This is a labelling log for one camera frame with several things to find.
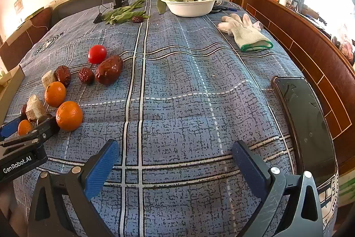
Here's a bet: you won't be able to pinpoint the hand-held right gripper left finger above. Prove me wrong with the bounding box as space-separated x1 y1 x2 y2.
27 139 120 237

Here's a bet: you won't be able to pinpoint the red tomato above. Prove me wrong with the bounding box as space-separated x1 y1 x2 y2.
88 45 107 64

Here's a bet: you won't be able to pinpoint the white glove green cuff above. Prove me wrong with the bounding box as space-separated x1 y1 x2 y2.
231 13 274 52

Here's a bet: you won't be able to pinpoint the blue plaid cloth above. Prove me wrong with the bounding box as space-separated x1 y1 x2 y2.
6 0 340 237

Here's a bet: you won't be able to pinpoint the dark red date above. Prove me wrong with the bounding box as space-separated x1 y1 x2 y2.
54 65 72 88

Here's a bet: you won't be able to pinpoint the white knit glove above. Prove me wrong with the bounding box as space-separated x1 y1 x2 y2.
217 15 262 35

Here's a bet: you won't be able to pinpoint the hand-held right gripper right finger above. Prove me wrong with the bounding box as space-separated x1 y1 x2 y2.
231 140 323 237

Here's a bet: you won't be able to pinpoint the cardboard box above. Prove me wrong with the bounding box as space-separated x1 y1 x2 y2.
0 65 25 126

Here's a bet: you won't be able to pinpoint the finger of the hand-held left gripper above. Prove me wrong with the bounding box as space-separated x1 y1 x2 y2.
0 117 23 141
0 114 61 155

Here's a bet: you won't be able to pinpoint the small orange mandarin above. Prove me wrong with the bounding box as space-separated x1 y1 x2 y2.
18 119 34 136

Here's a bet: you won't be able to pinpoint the wooden headboard shelf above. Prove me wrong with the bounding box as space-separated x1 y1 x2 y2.
230 0 355 171

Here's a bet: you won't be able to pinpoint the white bowl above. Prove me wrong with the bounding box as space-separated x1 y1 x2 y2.
165 0 220 17

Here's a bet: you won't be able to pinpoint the green vegetable leaves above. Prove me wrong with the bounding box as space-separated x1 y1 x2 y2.
101 0 150 25

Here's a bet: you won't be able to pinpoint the black smartphone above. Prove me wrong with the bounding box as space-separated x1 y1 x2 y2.
271 76 337 187

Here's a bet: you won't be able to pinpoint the large orange mandarin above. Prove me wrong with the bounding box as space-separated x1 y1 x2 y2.
56 101 84 132

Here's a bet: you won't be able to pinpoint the black sofa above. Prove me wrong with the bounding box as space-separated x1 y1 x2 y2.
51 0 211 29

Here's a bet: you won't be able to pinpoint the large red date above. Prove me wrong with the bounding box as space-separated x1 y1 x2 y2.
95 55 123 86

